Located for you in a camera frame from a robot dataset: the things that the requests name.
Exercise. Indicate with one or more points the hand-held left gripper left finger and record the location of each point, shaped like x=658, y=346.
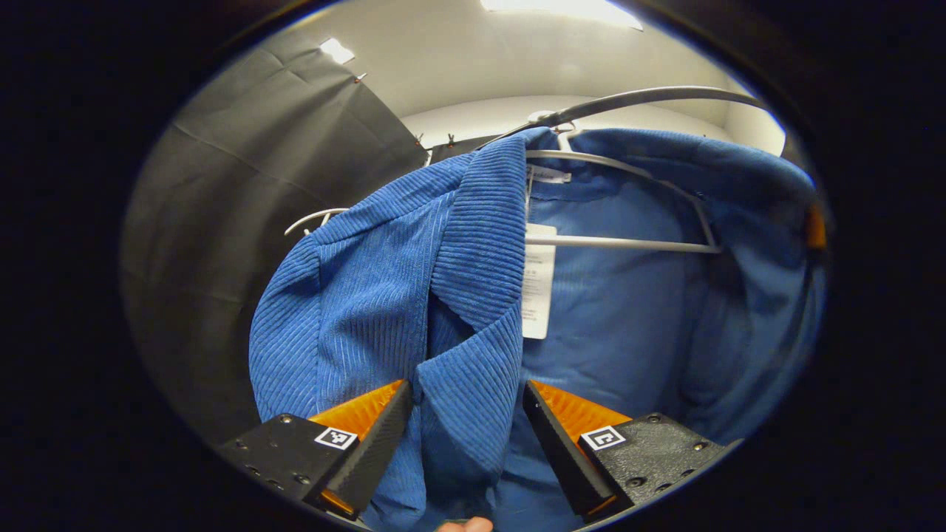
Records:
x=373, y=451

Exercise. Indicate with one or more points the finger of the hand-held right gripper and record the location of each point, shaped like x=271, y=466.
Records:
x=816, y=227

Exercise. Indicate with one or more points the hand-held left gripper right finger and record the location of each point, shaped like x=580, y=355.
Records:
x=554, y=451

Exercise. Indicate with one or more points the white plastic hanger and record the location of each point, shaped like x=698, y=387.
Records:
x=310, y=217
x=628, y=244

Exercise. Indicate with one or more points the black backdrop cloth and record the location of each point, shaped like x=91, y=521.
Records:
x=222, y=222

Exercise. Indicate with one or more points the ceiling light panel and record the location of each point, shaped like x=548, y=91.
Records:
x=562, y=9
x=337, y=51

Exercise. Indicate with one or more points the black clothes rack rail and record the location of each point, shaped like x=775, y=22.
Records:
x=650, y=96

